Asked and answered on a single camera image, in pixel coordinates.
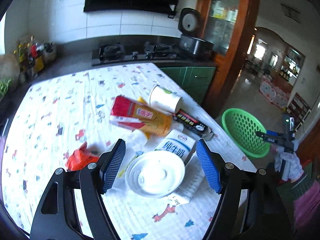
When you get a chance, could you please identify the white paper cup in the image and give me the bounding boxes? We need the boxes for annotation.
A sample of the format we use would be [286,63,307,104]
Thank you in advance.
[149,85,183,113]

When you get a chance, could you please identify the wooden glass-door cabinet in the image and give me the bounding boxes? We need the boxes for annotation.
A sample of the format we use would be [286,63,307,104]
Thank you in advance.
[195,0,262,120]

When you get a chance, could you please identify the long black box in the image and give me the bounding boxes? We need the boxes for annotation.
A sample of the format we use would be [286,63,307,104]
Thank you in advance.
[172,109,214,142]

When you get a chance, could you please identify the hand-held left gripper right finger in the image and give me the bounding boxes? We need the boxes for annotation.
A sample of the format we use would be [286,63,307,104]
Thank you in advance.
[196,139,293,240]

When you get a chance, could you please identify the green kitchen cabinets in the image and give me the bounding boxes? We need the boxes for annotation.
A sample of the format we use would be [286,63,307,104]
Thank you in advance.
[159,66,218,105]

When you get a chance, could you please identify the white blue milk carton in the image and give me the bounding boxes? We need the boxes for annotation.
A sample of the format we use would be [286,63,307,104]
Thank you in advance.
[154,130,206,205]

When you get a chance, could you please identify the clear plastic bottle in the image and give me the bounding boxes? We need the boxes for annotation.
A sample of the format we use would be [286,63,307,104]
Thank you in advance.
[125,129,150,157]

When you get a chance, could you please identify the orange plastic wrapper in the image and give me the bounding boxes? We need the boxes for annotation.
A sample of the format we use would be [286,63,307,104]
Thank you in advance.
[65,142,100,172]

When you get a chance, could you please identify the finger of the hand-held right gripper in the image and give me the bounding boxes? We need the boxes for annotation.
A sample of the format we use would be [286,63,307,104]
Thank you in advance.
[255,129,283,144]

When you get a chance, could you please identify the black gas stove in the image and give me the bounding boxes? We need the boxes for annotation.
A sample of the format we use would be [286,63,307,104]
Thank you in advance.
[91,41,184,66]

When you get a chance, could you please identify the person's right hand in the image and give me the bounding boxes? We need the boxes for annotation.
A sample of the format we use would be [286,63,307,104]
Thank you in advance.
[274,151,304,182]

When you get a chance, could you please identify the spotted play fence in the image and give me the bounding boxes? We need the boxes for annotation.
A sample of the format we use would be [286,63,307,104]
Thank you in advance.
[259,79,290,109]

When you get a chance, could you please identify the red yellow tea bottle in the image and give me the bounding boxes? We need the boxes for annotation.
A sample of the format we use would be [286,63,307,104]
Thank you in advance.
[109,95,173,138]

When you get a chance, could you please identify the condiment bottles and jars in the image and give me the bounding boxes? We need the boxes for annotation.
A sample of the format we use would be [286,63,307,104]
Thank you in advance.
[14,35,44,72]

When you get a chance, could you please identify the black rice cooker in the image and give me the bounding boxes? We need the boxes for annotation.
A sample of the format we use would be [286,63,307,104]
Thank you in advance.
[178,7,215,58]

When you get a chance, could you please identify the green plastic basket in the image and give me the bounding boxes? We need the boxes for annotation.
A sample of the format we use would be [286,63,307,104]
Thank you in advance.
[221,108,271,158]

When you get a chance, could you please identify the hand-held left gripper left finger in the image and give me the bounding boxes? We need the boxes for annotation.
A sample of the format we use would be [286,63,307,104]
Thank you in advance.
[29,138,127,240]

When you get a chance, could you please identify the printed white tablecloth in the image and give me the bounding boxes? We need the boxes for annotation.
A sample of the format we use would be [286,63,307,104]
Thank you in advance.
[1,62,258,240]

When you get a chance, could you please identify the white round plastic bowl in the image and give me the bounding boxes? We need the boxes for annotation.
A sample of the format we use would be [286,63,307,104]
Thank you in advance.
[125,151,186,198]

